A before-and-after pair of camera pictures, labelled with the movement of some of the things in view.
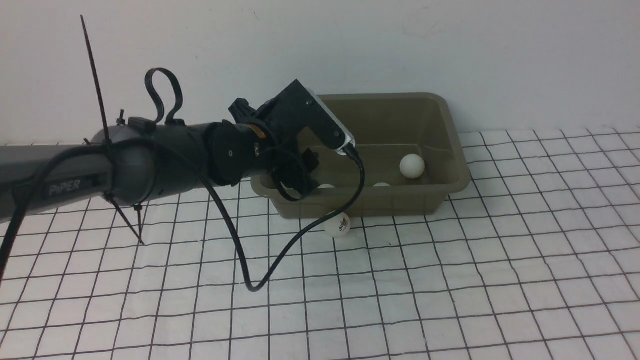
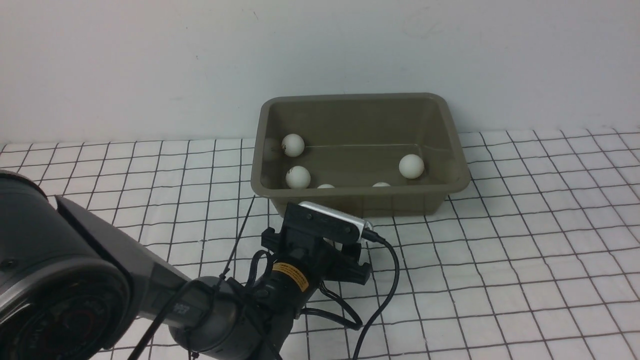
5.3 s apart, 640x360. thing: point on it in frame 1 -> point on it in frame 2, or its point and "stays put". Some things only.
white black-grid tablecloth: [537, 257] stays put
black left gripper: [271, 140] -> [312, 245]
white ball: [412, 166] stays put
